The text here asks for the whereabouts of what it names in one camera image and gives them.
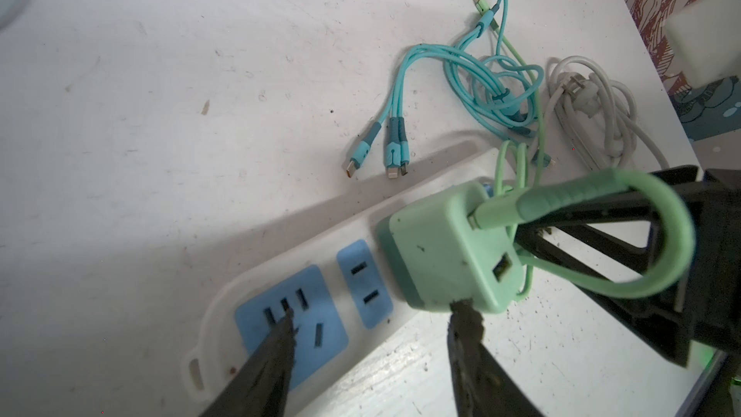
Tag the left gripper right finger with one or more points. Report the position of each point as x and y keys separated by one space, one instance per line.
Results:
x=481 y=387

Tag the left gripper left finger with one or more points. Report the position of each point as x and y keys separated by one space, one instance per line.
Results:
x=261 y=386

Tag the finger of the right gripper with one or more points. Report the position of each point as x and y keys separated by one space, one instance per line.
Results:
x=626 y=229

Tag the white power strip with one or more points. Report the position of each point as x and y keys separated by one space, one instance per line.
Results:
x=344 y=297

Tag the light green charger adapter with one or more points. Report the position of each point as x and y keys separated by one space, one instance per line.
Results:
x=439 y=257

